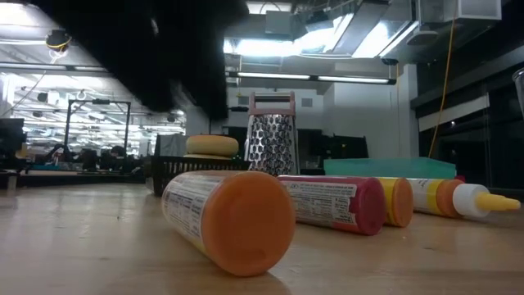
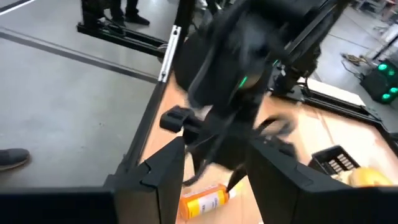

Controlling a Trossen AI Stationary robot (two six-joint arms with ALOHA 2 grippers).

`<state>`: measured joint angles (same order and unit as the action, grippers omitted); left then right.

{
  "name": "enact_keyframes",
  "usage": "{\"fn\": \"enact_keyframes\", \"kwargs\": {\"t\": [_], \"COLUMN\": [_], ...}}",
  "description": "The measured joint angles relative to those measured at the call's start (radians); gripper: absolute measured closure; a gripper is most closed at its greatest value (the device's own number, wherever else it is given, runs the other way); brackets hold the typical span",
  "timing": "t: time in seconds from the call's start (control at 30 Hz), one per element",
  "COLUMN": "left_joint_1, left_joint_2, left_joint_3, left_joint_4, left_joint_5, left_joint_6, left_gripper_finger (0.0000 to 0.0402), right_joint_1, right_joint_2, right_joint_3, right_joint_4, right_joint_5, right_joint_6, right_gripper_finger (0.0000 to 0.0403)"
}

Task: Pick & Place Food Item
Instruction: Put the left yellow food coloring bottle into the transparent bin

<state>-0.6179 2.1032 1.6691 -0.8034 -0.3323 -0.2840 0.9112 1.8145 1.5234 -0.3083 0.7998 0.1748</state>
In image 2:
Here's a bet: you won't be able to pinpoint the black computer green lights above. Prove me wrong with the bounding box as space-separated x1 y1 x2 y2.
359 58 398 105

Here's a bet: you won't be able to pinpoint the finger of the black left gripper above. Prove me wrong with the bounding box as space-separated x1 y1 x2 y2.
226 166 248 192

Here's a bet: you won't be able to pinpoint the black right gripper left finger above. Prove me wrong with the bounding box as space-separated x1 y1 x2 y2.
0 136 187 224

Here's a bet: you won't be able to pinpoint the person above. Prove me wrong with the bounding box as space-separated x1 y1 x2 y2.
107 0 150 26

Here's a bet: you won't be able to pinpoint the yellow food colouring bottle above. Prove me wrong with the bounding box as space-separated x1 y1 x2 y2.
178 182 245 221

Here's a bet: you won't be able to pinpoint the black plastic basket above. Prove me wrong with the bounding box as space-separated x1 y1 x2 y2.
307 144 362 177

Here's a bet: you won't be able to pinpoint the black aluminium table frame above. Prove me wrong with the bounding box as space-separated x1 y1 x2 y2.
104 0 398 190

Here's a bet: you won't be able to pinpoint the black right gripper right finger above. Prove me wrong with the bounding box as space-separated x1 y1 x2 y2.
247 139 398 224

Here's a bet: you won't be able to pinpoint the black floor stand base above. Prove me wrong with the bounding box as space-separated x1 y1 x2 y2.
76 18 169 58

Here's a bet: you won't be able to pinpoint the white flat panel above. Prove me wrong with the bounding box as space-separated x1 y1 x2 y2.
298 77 367 107

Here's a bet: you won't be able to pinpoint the grey shoe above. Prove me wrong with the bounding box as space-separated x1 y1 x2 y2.
0 148 31 172

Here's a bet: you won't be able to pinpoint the silver metal bracket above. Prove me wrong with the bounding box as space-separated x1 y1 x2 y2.
157 24 183 83

